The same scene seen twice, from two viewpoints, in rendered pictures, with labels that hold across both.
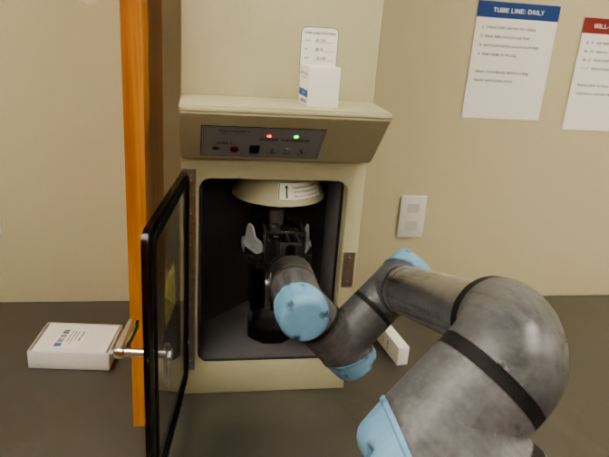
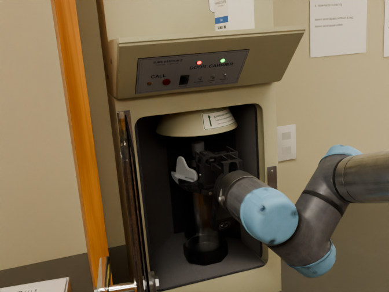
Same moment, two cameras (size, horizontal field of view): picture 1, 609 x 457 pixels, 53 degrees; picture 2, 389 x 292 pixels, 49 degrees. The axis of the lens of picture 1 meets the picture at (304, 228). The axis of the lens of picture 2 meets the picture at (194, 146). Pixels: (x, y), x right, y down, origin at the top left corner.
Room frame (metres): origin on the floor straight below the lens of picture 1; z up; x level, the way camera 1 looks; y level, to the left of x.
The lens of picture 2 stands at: (0.21, 0.16, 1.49)
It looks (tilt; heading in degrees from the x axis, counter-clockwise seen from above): 13 degrees down; 354
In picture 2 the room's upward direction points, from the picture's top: 4 degrees counter-clockwise
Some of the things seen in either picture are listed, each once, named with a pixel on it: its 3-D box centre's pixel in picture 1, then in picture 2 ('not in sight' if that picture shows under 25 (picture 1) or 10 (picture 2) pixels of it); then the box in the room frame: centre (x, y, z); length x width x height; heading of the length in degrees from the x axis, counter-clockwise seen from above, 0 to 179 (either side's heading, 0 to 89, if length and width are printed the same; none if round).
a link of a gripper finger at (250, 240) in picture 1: (250, 238); (182, 170); (1.06, 0.10, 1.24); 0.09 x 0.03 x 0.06; 40
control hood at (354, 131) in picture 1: (282, 134); (208, 62); (0.96, 0.05, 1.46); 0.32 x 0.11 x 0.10; 101
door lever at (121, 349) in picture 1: (138, 339); (116, 275); (0.74, 0.22, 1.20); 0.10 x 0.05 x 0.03; 3
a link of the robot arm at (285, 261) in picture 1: (289, 279); (238, 193); (0.89, 0.02, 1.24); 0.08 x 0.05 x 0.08; 101
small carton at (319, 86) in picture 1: (319, 85); (234, 12); (0.97, -0.01, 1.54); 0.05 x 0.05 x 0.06; 17
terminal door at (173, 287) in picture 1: (169, 321); (137, 253); (0.82, 0.20, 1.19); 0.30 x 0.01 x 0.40; 3
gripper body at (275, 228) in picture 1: (285, 256); (222, 176); (0.97, 0.03, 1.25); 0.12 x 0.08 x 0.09; 11
